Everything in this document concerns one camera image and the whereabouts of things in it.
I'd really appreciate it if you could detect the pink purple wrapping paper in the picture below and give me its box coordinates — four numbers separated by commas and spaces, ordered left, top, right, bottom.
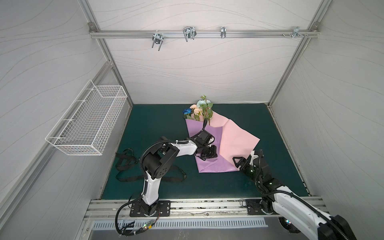
196, 112, 260, 173

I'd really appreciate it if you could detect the blue fake flower stem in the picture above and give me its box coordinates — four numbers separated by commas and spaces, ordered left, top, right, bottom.
183, 108, 193, 119

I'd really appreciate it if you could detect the mint fake flower stem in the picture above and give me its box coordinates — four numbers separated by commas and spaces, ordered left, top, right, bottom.
197, 95, 214, 120

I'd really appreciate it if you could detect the peach fake flower stem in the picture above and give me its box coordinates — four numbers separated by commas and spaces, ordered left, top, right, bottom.
190, 105, 203, 121

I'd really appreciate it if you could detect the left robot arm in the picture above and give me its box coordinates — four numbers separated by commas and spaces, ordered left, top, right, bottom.
139, 130, 218, 208

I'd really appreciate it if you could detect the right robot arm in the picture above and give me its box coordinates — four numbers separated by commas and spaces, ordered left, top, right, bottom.
233, 150, 356, 240

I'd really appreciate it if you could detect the white vent grille strip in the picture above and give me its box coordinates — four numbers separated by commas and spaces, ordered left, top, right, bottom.
92, 217, 268, 231

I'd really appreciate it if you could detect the metal U-bolt clamp middle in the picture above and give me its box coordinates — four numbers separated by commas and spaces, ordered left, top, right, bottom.
183, 26, 197, 42

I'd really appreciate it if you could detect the metal u-bolt clamp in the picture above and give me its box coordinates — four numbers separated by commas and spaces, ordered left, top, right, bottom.
183, 26, 197, 42
152, 33, 164, 51

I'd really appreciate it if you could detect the metal U-bolt clamp left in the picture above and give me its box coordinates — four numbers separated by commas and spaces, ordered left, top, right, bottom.
152, 33, 164, 51

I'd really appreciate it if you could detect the metal bolt clamp right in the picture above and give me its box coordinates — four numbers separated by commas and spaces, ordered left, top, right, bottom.
282, 27, 309, 39

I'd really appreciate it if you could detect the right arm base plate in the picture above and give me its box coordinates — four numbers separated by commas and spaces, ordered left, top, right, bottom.
245, 198, 277, 216

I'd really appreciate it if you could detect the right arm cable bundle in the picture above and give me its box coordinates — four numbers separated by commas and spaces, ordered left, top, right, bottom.
278, 216, 301, 234

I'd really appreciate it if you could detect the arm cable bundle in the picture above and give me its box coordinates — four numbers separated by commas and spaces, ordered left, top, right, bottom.
114, 197, 160, 237
278, 216, 301, 234

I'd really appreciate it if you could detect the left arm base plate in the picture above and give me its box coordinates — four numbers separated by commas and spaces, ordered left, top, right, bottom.
130, 200, 171, 217

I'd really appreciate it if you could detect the black ribbon strap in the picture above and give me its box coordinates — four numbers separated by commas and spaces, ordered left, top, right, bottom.
115, 148, 187, 183

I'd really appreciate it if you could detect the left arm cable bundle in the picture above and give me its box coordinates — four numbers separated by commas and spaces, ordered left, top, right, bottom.
114, 197, 160, 237

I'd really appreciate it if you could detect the metal bracket clamp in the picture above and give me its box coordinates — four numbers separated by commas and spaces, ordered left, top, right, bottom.
221, 27, 227, 39

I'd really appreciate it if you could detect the white wire basket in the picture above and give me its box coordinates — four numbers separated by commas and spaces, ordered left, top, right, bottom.
45, 80, 127, 156

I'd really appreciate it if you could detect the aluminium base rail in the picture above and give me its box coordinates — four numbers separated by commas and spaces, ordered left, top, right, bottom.
84, 197, 328, 221

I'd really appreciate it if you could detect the aluminium crossbar rail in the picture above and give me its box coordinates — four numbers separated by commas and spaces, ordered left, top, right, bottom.
90, 29, 321, 39

